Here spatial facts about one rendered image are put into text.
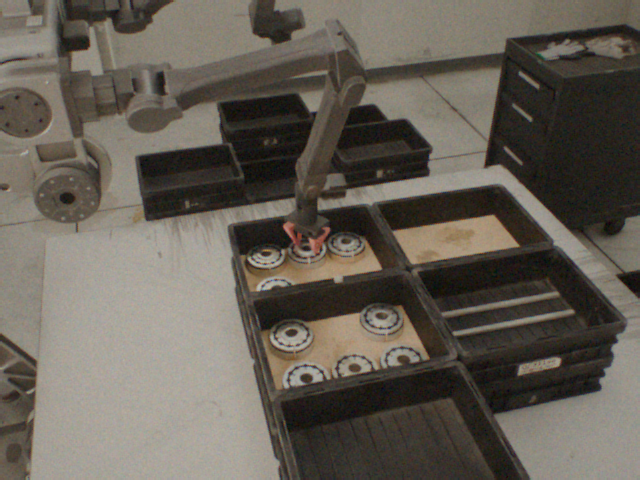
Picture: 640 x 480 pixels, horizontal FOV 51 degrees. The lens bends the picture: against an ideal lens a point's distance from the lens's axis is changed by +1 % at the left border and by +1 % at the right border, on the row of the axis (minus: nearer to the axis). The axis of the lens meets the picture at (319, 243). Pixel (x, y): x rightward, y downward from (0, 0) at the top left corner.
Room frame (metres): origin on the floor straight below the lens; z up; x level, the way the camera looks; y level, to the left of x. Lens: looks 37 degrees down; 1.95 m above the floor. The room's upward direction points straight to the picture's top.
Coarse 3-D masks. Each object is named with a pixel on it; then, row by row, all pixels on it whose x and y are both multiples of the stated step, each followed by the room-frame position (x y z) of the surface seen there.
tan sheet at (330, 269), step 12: (372, 252) 1.43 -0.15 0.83; (288, 264) 1.38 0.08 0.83; (324, 264) 1.38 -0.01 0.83; (336, 264) 1.38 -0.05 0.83; (348, 264) 1.38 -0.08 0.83; (360, 264) 1.38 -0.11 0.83; (372, 264) 1.38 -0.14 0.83; (252, 276) 1.33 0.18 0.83; (276, 276) 1.33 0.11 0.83; (288, 276) 1.33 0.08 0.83; (300, 276) 1.33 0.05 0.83; (312, 276) 1.33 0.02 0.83; (324, 276) 1.33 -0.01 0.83; (252, 288) 1.28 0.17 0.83
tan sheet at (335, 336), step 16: (320, 320) 1.16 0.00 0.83; (336, 320) 1.16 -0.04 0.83; (352, 320) 1.16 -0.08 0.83; (320, 336) 1.11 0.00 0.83; (336, 336) 1.11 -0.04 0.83; (352, 336) 1.11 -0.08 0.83; (400, 336) 1.11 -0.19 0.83; (416, 336) 1.11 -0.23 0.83; (320, 352) 1.06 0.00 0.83; (336, 352) 1.06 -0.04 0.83; (368, 352) 1.06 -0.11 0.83; (272, 368) 1.01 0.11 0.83; (288, 368) 1.01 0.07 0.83
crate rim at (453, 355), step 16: (400, 272) 1.22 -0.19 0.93; (304, 288) 1.16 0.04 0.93; (320, 288) 1.17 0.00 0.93; (416, 288) 1.17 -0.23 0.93; (256, 320) 1.06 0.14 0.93; (432, 320) 1.06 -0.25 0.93; (256, 336) 1.01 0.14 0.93; (448, 352) 0.97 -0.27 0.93; (384, 368) 0.92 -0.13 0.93; (400, 368) 0.92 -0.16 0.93; (272, 384) 0.88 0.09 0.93; (320, 384) 0.88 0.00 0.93; (272, 400) 0.85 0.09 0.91
